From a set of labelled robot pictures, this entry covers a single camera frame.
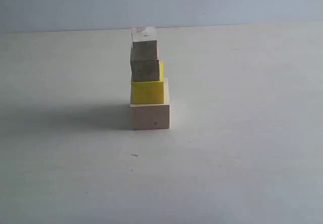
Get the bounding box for yellow cube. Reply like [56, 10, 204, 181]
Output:
[130, 61, 170, 105]

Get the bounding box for large wooden cube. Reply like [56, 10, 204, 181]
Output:
[130, 102, 170, 130]

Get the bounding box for medium wooden cube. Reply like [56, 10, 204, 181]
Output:
[130, 47, 160, 82]

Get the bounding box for small white wooden cube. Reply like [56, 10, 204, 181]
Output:
[131, 27, 158, 61]

